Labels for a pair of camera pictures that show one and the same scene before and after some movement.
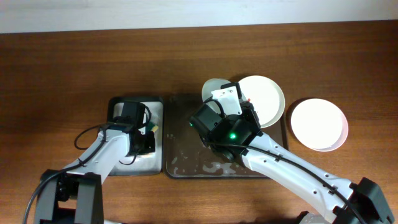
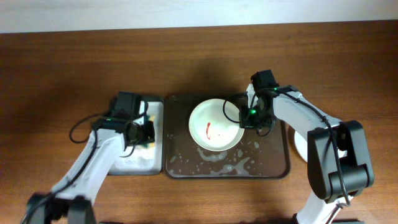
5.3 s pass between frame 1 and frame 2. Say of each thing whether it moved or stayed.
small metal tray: stayed
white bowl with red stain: moved
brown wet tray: stayed
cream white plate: moved
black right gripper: moved
